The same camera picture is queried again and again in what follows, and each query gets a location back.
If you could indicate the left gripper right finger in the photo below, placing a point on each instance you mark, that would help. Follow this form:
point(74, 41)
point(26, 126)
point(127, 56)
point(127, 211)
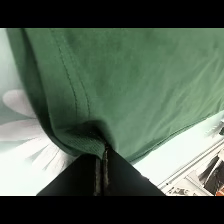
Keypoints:
point(130, 181)

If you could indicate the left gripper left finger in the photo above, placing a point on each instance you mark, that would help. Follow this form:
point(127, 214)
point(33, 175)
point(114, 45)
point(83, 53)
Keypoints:
point(76, 180)

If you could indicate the green T-shirt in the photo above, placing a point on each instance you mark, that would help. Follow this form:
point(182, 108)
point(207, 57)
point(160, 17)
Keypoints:
point(133, 86)

